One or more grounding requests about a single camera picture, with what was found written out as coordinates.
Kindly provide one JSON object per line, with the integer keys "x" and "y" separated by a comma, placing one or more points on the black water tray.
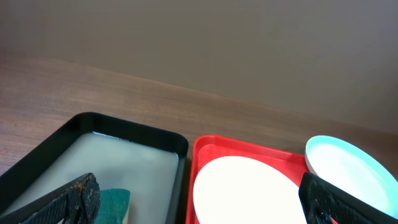
{"x": 149, "y": 162}

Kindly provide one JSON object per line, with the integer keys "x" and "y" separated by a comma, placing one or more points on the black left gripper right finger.
{"x": 323, "y": 203}

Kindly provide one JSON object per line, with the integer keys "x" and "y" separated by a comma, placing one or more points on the white round plate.
{"x": 235, "y": 189}

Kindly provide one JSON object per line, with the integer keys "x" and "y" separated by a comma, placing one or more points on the light blue plate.
{"x": 352, "y": 170}

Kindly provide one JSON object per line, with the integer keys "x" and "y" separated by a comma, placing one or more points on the red plastic tray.
{"x": 209, "y": 147}

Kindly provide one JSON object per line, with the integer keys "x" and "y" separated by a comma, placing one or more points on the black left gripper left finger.
{"x": 77, "y": 202}

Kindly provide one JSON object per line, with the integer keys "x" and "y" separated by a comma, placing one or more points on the green yellow sponge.
{"x": 114, "y": 207}

